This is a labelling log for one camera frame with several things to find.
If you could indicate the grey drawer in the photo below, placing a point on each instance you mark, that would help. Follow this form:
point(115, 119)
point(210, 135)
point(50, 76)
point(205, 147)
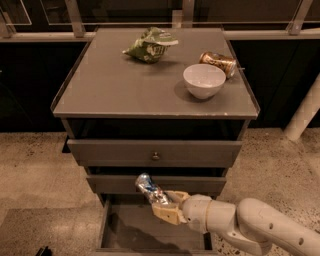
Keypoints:
point(125, 184)
point(129, 228)
point(154, 153)

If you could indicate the white bowl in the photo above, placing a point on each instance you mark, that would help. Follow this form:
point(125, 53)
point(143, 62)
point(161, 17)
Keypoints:
point(203, 80)

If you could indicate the metal railing frame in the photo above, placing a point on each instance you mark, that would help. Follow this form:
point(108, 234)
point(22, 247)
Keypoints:
point(78, 20)

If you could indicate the white slanted pole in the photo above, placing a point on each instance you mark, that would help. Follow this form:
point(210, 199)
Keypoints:
point(308, 108)

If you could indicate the blue silver redbull can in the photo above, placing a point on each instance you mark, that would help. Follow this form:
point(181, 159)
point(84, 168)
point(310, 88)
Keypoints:
point(151, 190)

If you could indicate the brown gold soda can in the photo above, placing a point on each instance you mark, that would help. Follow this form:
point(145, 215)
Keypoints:
point(225, 63)

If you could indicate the grey bottom drawer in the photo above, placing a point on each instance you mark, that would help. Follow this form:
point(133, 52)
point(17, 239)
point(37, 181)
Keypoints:
point(129, 228)

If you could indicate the black object on floor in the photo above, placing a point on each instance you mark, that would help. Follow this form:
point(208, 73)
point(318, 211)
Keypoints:
point(44, 251)

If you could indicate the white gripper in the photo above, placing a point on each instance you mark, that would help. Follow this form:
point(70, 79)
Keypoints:
point(195, 211)

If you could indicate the grey top drawer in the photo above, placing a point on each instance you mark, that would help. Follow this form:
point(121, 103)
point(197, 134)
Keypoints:
point(154, 153)

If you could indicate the grey drawer cabinet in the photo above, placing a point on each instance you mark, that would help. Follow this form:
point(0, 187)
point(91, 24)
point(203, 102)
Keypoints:
point(112, 96)

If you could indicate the grey middle drawer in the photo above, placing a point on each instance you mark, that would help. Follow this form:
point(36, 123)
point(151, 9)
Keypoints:
point(125, 184)

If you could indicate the green chip bag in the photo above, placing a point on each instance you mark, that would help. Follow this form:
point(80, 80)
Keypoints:
point(151, 45)

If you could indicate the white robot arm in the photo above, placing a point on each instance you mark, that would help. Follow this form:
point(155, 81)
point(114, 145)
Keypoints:
point(251, 226)

